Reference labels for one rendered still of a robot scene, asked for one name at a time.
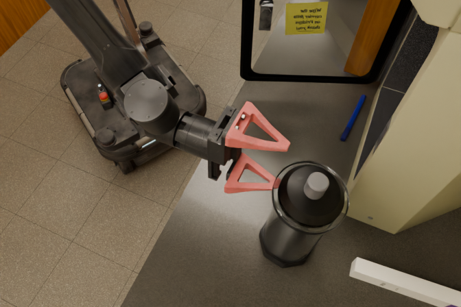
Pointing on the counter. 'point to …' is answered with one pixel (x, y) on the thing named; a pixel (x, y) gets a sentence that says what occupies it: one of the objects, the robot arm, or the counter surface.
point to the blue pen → (352, 118)
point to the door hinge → (397, 44)
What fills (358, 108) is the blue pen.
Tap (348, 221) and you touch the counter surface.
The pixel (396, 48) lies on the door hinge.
